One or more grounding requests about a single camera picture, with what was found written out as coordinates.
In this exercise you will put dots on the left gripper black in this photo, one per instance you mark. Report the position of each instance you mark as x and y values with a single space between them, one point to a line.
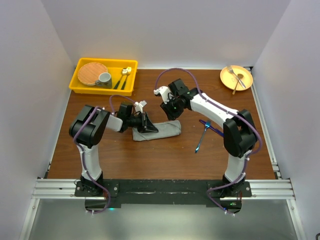
146 125

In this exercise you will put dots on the silver fork on plate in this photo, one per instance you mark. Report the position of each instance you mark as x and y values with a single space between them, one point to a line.
231 71

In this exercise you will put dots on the blue metallic knife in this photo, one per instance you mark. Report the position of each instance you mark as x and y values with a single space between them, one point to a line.
212 128

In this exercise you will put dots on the grey ceramic mug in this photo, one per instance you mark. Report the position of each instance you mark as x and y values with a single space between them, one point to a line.
104 80

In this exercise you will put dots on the yellow plastic bin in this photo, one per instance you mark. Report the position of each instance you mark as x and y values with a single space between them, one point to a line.
115 67

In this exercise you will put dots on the grey cloth napkin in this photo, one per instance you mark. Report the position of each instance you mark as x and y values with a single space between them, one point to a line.
165 130

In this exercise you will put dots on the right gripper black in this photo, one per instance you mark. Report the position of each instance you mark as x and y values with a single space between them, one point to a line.
171 115

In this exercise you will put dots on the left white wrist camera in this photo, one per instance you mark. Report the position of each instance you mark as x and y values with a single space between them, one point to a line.
139 106

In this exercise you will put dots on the round wooden plate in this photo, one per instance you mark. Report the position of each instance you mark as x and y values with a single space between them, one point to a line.
89 73

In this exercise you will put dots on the tan round plate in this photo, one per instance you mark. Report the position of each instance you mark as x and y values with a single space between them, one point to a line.
229 81

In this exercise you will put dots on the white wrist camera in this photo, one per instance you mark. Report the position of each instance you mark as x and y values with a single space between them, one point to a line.
165 93
139 106

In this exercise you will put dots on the silver knife on plate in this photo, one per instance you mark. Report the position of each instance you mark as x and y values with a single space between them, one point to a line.
239 78

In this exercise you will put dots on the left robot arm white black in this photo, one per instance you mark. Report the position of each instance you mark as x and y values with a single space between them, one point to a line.
88 129

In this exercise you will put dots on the gold spoon black handle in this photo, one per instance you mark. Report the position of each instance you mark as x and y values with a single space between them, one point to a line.
123 73

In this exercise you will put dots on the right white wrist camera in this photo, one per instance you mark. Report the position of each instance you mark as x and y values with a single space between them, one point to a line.
165 93

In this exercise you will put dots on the blue metallic fork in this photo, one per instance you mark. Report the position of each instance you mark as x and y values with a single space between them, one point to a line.
206 126

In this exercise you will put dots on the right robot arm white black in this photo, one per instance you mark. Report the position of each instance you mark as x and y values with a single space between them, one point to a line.
239 132

